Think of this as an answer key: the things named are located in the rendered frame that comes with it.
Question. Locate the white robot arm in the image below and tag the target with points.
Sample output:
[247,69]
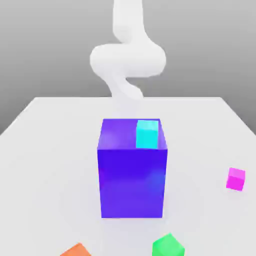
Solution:
[128,60]

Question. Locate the small cyan cube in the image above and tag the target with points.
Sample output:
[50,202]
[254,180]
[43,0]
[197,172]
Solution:
[147,136]

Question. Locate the small magenta cube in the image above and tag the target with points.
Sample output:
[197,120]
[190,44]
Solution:
[235,180]

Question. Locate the small green cube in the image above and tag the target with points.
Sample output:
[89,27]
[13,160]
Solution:
[168,247]

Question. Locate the small orange cube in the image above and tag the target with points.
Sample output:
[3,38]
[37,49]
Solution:
[77,251]

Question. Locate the large purple box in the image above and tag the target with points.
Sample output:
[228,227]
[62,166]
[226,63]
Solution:
[132,180]

